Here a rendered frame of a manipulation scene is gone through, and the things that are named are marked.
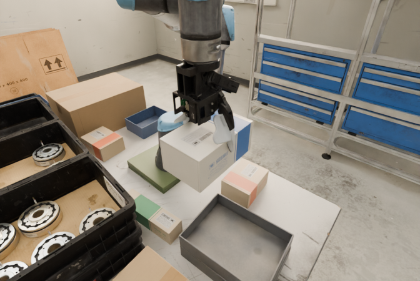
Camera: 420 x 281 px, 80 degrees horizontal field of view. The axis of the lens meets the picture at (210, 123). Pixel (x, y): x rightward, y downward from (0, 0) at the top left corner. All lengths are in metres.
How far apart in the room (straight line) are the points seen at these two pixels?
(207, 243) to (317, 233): 0.38
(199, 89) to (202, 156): 0.13
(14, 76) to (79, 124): 2.39
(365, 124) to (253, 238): 1.61
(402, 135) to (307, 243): 1.48
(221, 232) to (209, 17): 0.64
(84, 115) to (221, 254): 0.89
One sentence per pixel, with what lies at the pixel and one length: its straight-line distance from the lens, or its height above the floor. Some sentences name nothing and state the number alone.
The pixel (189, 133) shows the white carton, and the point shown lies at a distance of 0.57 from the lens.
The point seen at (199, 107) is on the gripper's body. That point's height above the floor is 1.23.
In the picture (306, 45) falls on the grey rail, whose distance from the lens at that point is 2.17.
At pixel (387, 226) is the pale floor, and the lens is 2.13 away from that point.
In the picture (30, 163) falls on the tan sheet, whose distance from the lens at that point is 1.16.
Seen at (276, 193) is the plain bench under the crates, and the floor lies 0.70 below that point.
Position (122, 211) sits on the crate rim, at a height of 0.93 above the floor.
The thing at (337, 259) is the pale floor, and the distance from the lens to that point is 1.83.
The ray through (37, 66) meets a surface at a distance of 3.72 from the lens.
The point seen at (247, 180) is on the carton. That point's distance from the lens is 0.98.
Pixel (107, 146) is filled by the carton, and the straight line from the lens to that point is 1.22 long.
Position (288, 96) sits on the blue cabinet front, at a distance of 2.37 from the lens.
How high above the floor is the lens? 1.46
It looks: 32 degrees down
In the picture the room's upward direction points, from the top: straight up
